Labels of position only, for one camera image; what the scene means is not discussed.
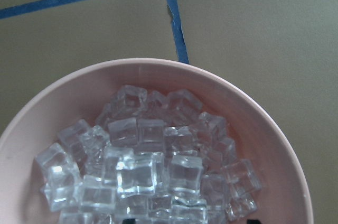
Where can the pile of clear ice cubes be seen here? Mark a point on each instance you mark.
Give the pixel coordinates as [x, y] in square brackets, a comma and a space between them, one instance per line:
[151, 157]

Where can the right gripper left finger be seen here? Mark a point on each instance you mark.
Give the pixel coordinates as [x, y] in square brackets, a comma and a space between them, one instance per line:
[129, 221]

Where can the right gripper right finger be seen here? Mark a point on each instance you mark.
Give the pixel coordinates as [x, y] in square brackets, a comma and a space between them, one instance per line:
[253, 221]

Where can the pink bowl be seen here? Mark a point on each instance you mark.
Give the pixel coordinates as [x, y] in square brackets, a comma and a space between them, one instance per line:
[284, 197]

